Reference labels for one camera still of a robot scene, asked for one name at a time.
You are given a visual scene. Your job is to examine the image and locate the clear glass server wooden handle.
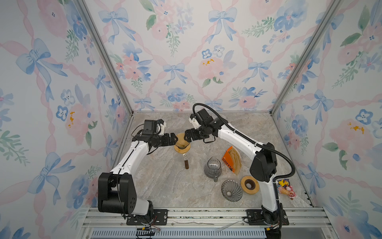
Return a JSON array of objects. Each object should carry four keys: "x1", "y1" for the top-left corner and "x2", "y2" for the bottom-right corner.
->
[{"x1": 182, "y1": 153, "x2": 189, "y2": 170}]

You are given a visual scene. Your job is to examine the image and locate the grey glass dripper cone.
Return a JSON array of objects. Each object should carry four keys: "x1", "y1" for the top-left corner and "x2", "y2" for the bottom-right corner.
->
[{"x1": 221, "y1": 180, "x2": 243, "y2": 202}]

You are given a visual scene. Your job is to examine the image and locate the green glass dripper cone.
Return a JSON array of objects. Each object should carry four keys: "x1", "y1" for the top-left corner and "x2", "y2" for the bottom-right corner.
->
[{"x1": 175, "y1": 144, "x2": 190, "y2": 150}]

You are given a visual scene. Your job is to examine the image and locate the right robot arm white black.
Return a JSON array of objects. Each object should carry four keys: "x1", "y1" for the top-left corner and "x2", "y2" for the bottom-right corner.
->
[{"x1": 184, "y1": 103, "x2": 296, "y2": 230}]

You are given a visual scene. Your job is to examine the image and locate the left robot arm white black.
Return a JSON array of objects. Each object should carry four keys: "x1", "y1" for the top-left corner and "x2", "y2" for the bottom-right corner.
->
[{"x1": 98, "y1": 119, "x2": 178, "y2": 221}]

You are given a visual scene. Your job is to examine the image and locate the orange coffee filter pack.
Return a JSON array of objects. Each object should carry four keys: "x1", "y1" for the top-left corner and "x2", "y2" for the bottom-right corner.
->
[{"x1": 222, "y1": 146, "x2": 242, "y2": 175}]

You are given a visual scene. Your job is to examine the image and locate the grey glass carafe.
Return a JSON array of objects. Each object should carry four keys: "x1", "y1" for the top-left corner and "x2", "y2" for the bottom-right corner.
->
[{"x1": 204, "y1": 156, "x2": 222, "y2": 182}]

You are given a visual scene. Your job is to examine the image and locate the small colourful doll toy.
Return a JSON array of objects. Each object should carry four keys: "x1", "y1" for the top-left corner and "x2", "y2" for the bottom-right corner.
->
[{"x1": 277, "y1": 179, "x2": 296, "y2": 200}]

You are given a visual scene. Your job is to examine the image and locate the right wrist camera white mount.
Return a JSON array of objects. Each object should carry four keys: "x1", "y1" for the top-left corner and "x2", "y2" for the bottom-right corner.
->
[{"x1": 189, "y1": 117, "x2": 201, "y2": 129}]

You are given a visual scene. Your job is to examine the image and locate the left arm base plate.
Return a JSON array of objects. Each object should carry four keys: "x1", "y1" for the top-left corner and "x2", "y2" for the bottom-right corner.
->
[{"x1": 126, "y1": 209, "x2": 169, "y2": 226}]

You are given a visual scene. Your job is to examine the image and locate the small circuit board red wires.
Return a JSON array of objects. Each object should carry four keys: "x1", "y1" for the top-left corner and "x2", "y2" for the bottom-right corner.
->
[{"x1": 135, "y1": 226, "x2": 156, "y2": 239}]

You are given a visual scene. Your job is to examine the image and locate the aluminium mounting rail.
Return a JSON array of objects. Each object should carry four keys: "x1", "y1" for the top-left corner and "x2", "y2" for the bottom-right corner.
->
[{"x1": 77, "y1": 208, "x2": 339, "y2": 239}]

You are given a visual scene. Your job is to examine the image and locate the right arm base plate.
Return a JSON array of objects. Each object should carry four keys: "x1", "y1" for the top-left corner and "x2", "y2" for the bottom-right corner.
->
[{"x1": 243, "y1": 209, "x2": 289, "y2": 227}]

